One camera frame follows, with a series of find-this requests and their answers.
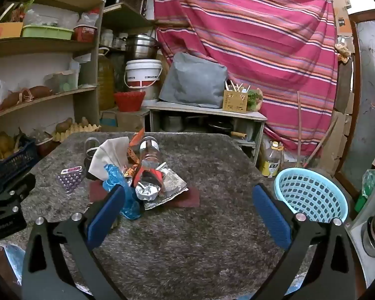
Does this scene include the small glass jars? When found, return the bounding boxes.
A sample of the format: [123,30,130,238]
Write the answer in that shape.
[100,29,127,49]

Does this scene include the steel pot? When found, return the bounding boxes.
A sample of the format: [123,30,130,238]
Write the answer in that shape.
[125,34,160,61]

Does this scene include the clear glass jar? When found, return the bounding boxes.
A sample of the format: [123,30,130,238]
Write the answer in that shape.
[139,136,161,171]

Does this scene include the red striped cloth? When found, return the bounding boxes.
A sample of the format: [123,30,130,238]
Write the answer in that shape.
[152,0,340,157]

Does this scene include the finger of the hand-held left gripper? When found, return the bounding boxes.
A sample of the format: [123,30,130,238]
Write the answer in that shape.
[0,173,36,208]

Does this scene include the silver foil sheet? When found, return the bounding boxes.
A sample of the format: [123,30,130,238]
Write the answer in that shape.
[144,167,190,211]

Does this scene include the blue plastic bag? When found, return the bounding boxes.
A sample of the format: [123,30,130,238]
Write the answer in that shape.
[103,163,144,220]

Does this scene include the grey shaggy mat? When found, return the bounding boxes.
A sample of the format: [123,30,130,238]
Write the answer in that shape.
[0,131,319,300]

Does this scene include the yellow oil jug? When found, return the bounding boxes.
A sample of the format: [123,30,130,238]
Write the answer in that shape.
[97,47,116,111]

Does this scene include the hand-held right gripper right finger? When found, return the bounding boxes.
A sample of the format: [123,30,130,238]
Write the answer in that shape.
[251,183,368,300]

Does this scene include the purple blister pack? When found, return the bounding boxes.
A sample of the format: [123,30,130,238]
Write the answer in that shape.
[57,165,83,194]

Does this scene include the orange wrapper strip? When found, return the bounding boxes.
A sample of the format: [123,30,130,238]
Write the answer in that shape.
[126,128,146,166]

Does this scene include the broom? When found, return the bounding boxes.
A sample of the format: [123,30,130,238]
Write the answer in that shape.
[295,90,338,169]

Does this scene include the dark red cloth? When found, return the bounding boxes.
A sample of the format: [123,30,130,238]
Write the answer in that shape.
[88,179,201,208]

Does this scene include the pan with wooden handle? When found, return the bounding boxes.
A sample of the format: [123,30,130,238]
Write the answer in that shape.
[206,120,247,138]

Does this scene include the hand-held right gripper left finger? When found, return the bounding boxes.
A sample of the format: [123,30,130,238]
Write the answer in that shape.
[21,185,127,300]

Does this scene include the light blue plastic basket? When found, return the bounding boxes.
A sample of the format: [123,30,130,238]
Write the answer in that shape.
[274,167,348,224]

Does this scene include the green plastic tray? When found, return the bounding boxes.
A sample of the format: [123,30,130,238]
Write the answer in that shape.
[21,25,75,41]

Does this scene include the white plastic bucket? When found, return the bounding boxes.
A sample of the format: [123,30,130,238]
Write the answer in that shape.
[124,59,163,90]

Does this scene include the small red basket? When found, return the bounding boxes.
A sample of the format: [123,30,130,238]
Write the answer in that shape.
[73,25,98,42]

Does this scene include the blue plastic crate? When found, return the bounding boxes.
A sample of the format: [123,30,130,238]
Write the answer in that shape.
[0,139,40,188]

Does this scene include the grey cushion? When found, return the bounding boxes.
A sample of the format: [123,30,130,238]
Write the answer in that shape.
[159,51,229,109]

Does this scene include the green plastic bag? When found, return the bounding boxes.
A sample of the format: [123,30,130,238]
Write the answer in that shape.
[354,169,375,213]

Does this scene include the low grey shelf unit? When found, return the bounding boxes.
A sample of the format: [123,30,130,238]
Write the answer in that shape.
[146,101,268,166]

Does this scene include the small cardboard box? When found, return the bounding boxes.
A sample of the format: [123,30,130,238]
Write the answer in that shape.
[332,0,353,36]

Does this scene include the bunch of greens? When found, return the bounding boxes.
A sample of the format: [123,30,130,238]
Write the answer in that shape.
[247,89,264,112]

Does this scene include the crumpled silver foil wrapper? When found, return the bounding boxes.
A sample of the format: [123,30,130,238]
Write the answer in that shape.
[134,175,163,201]

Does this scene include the green glass jar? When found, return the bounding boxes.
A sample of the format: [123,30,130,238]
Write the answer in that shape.
[84,137,101,176]

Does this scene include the white tissue paper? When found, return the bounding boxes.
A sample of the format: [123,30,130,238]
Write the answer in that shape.
[88,136,130,182]

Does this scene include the clear oil bottle yellow label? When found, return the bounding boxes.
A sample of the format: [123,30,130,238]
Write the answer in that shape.
[259,140,285,179]

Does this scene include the yellow box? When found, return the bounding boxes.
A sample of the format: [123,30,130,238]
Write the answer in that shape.
[0,22,23,41]

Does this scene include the wooden framed door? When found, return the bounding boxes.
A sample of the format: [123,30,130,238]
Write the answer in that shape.
[334,9,375,201]

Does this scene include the yellow egg tray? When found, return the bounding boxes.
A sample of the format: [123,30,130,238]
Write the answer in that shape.
[52,122,102,143]

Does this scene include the cardboard sheets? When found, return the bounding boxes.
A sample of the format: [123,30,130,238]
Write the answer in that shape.
[319,62,355,176]

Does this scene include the brown cardboard box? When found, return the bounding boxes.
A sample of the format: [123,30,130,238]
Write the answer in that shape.
[99,108,151,132]

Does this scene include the red printed clear snack packet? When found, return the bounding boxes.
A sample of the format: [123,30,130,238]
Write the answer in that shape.
[136,162,168,191]

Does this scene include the wooden shelf unit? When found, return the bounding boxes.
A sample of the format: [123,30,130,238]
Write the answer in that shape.
[0,0,155,151]

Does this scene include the wooden utensil holder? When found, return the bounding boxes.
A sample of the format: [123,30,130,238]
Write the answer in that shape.
[222,89,248,114]

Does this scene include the red plastic basket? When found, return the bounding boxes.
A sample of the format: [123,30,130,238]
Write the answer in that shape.
[114,90,146,112]

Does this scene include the clear plastic container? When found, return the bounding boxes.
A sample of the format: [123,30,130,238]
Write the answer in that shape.
[44,70,79,94]

